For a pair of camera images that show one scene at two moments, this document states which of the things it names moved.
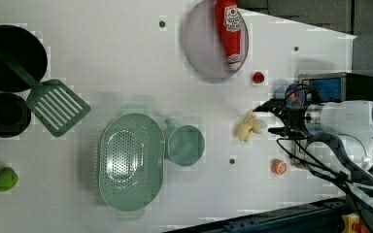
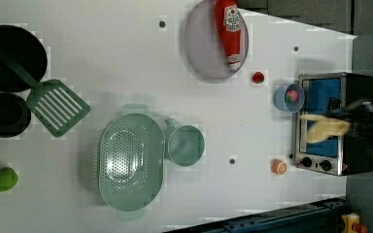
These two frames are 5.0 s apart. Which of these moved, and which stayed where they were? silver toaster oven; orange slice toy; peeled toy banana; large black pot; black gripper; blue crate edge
Moved: black gripper; peeled toy banana
Stayed: orange slice toy; blue crate edge; silver toaster oven; large black pot
